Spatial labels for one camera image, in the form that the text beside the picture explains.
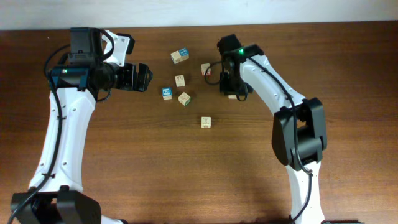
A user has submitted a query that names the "wooden block elephant picture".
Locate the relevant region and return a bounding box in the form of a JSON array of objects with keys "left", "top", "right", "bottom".
[{"left": 178, "top": 92, "right": 192, "bottom": 106}]

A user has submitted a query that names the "red Q wooden block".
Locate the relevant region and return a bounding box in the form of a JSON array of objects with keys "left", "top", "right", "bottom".
[{"left": 228, "top": 95, "right": 237, "bottom": 100}]

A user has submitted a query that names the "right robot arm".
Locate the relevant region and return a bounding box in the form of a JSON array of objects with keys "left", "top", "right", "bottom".
[{"left": 217, "top": 34, "right": 327, "bottom": 223}]

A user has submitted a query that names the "plain wooden block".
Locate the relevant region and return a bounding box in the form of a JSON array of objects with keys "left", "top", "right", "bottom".
[{"left": 170, "top": 51, "right": 182, "bottom": 64}]

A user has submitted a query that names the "blue topped wooden block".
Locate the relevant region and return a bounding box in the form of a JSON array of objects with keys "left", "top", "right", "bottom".
[{"left": 178, "top": 48, "right": 189, "bottom": 61}]

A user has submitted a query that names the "wooden block red A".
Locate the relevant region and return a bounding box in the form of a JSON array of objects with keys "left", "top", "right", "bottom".
[{"left": 201, "top": 63, "right": 211, "bottom": 76}]

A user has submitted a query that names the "wooden block yellow side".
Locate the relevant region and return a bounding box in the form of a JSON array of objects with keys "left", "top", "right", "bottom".
[{"left": 201, "top": 116, "right": 211, "bottom": 129}]

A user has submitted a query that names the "blue 5 wooden block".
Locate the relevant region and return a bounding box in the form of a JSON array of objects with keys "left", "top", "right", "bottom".
[{"left": 162, "top": 87, "right": 172, "bottom": 100}]

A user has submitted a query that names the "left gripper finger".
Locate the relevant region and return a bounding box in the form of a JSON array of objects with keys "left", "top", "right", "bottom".
[
  {"left": 139, "top": 63, "right": 153, "bottom": 78},
  {"left": 136, "top": 78, "right": 151, "bottom": 92}
]

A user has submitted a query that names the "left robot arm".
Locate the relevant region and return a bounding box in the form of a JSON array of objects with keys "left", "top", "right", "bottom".
[{"left": 9, "top": 27, "right": 153, "bottom": 223}]

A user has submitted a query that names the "wooden block ball picture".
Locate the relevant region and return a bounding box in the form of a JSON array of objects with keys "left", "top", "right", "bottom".
[{"left": 175, "top": 75, "right": 185, "bottom": 87}]

